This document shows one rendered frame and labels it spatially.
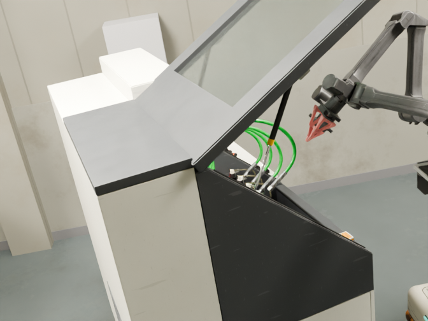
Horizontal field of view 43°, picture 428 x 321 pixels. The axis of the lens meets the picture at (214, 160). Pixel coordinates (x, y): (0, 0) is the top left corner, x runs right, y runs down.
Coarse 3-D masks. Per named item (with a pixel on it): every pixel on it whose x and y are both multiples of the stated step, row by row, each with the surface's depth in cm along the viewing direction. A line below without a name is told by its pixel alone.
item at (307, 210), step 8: (280, 192) 240; (288, 192) 237; (280, 200) 244; (288, 200) 235; (296, 200) 230; (296, 208) 230; (304, 208) 223; (312, 208) 222; (312, 216) 217; (320, 216) 216; (328, 224) 209
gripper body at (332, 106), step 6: (336, 96) 192; (318, 102) 199; (324, 102) 199; (330, 102) 193; (336, 102) 192; (342, 102) 192; (330, 108) 193; (336, 108) 193; (330, 114) 191; (336, 114) 196; (336, 120) 193
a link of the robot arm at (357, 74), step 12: (408, 12) 212; (396, 24) 214; (408, 24) 213; (384, 36) 214; (396, 36) 216; (372, 48) 214; (384, 48) 215; (360, 60) 215; (372, 60) 214; (348, 72) 216; (360, 72) 213
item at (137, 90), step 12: (108, 60) 259; (120, 60) 255; (132, 60) 251; (144, 60) 247; (156, 60) 244; (108, 72) 252; (120, 72) 233; (132, 72) 229; (144, 72) 226; (156, 72) 223; (120, 84) 230; (132, 84) 211; (144, 84) 210; (132, 96) 211
